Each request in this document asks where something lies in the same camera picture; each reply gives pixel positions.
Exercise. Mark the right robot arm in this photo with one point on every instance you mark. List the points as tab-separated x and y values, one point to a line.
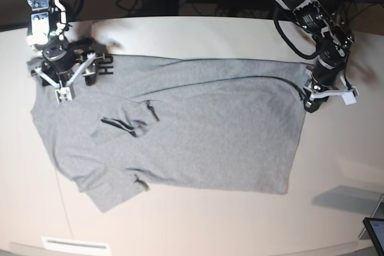
49	22

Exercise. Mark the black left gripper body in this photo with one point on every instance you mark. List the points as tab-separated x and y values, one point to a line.
327	67

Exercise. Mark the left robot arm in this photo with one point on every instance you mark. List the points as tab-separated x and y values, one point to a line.
333	38

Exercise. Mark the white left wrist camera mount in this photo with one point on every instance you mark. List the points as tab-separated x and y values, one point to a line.
342	88

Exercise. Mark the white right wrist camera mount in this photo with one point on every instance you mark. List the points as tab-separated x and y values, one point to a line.
59	85

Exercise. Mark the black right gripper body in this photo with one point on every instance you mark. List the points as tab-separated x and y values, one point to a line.
60	59

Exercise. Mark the grey T-shirt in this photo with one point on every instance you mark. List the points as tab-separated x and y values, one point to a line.
229	124

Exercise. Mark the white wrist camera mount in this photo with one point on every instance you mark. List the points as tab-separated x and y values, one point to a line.
59	85
342	88

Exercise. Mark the tablet screen corner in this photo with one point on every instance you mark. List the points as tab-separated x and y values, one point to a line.
374	227

